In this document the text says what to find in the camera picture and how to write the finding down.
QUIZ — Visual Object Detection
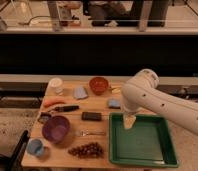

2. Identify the black rectangular block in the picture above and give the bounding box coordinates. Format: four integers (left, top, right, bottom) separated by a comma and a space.
81, 112, 102, 121

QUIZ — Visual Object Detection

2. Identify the blue sponge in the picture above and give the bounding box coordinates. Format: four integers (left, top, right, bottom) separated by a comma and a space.
108, 99, 120, 109

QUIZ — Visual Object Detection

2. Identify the light blue cloth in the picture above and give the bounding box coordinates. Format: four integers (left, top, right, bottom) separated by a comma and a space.
73, 86, 88, 100

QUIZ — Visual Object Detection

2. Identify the yellow banana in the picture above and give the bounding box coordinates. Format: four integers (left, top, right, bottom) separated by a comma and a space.
109, 86, 121, 94

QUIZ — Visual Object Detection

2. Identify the red bowl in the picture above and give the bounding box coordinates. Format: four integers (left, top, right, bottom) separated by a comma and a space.
89, 77, 109, 95

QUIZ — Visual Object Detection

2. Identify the orange carrot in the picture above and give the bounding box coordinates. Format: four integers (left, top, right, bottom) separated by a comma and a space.
43, 99, 65, 108

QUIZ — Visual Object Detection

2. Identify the blue mug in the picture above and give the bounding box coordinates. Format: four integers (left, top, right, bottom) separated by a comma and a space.
27, 139, 44, 157

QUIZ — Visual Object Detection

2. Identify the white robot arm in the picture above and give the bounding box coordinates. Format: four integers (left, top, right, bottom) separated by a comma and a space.
121, 69, 198, 136

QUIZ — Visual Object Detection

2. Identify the silver fork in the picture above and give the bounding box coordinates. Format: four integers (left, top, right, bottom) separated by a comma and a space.
75, 131, 106, 136

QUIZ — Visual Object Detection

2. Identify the wooden board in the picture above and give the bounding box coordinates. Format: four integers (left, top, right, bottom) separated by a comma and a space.
22, 81, 122, 169

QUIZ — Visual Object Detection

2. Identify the green plastic tray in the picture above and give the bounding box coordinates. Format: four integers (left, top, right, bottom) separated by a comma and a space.
109, 113, 179, 168

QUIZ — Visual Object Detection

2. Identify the purple bowl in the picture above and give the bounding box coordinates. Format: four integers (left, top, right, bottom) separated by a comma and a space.
42, 116, 70, 143

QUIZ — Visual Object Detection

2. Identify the white cup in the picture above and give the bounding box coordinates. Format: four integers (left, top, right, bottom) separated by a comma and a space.
48, 78, 63, 94

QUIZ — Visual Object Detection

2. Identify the bunch of dark grapes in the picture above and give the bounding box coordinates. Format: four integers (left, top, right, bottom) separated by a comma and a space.
68, 142, 104, 158

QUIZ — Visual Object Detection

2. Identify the black handled knife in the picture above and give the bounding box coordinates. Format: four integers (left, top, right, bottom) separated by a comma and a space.
49, 105, 79, 112

